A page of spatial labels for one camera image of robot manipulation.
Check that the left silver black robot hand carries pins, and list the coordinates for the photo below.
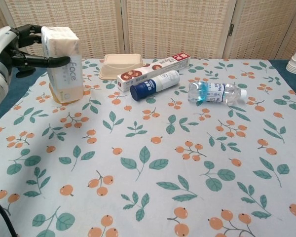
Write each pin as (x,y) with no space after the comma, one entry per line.
(1,49)

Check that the white peach tissue pack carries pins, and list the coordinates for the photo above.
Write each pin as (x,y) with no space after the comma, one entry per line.
(64,47)

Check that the beige lidded lunch box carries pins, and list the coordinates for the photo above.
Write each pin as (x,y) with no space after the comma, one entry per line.
(121,64)

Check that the long white red wrap box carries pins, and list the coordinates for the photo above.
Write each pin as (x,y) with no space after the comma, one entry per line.
(162,65)

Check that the floral tablecloth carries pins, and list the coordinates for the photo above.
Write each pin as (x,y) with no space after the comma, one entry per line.
(150,148)

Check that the white spray can blue cap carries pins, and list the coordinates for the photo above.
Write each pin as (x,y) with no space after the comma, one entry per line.
(158,82)

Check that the woven bamboo folding screen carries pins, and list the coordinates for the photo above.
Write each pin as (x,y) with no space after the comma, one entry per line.
(162,27)

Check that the clear plastic water bottle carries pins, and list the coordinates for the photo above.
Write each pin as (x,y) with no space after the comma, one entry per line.
(212,92)

